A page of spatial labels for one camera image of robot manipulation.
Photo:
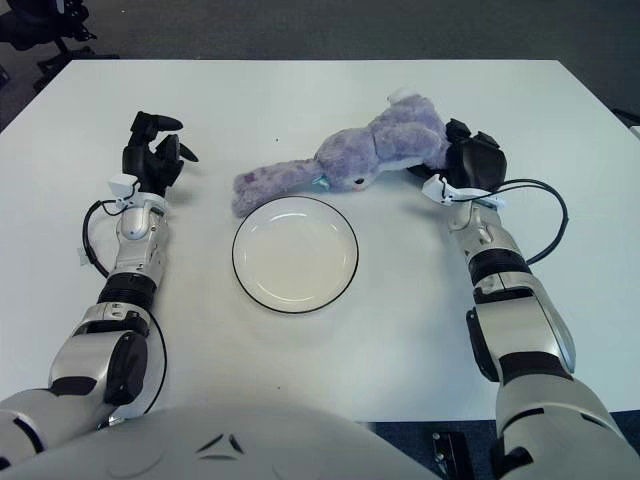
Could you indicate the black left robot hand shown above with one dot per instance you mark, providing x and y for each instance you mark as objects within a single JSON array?
[{"x": 150, "y": 162}]

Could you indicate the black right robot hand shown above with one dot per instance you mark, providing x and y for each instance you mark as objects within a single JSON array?
[{"x": 477, "y": 162}]

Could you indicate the purple plush bunny doll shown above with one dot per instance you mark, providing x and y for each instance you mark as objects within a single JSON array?
[{"x": 380, "y": 140}]

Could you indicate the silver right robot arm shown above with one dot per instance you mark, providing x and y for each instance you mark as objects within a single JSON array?
[{"x": 525, "y": 310}]

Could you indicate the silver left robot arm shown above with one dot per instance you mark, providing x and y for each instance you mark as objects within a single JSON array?
[{"x": 132, "y": 255}]

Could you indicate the white plate with black rim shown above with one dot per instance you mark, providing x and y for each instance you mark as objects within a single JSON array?
[{"x": 295, "y": 255}]

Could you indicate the white left wrist sensor box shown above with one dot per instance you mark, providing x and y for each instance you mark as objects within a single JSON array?
[{"x": 121, "y": 185}]

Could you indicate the white wrist sensor box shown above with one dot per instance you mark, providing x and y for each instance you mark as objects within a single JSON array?
[
  {"x": 121, "y": 185},
  {"x": 436, "y": 189}
]

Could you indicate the white right wrist sensor box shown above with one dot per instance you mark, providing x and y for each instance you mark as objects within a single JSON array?
[{"x": 436, "y": 189}]

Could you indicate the black office chair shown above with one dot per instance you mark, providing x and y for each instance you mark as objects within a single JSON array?
[{"x": 20, "y": 25}]

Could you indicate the grey robot torso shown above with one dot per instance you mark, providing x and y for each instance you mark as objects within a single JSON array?
[{"x": 225, "y": 445}]

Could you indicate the black metal bracket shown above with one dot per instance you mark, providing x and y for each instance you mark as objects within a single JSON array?
[{"x": 450, "y": 455}]

